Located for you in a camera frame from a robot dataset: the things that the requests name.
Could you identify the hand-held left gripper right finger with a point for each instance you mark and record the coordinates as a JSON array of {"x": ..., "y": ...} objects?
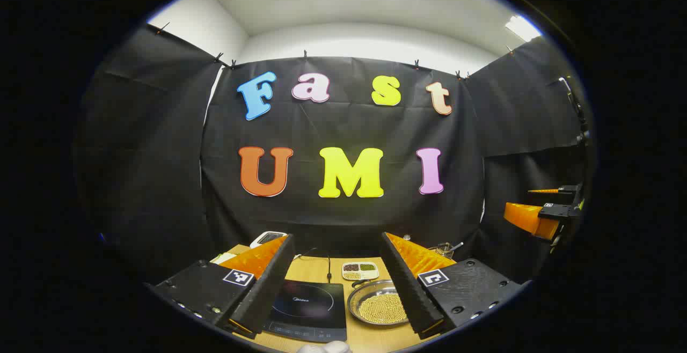
[{"x": 405, "y": 286}]

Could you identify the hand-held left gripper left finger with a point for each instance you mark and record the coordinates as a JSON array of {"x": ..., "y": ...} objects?
[{"x": 271, "y": 288}]

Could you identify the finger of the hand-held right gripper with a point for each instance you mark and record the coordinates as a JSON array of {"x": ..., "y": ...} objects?
[
  {"x": 569, "y": 188},
  {"x": 558, "y": 212}
]

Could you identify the pile of soybeans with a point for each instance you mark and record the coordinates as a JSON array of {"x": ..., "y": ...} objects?
[{"x": 382, "y": 309}]

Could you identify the black induction cooktop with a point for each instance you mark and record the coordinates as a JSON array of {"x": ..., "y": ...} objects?
[{"x": 316, "y": 310}]

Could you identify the white divided bean dish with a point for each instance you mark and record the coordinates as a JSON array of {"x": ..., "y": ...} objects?
[{"x": 360, "y": 271}]

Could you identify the white toaster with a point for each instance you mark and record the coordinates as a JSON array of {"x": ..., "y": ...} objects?
[{"x": 265, "y": 238}]

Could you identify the white rectangular plate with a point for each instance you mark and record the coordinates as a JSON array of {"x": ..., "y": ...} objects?
[{"x": 223, "y": 259}]

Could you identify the black stand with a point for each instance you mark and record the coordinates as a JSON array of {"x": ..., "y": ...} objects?
[{"x": 577, "y": 111}]

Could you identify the black backdrop cloth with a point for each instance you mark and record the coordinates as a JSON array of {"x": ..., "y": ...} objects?
[{"x": 349, "y": 219}]

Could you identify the ceiling light panel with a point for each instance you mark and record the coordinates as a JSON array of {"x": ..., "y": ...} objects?
[{"x": 522, "y": 28}]

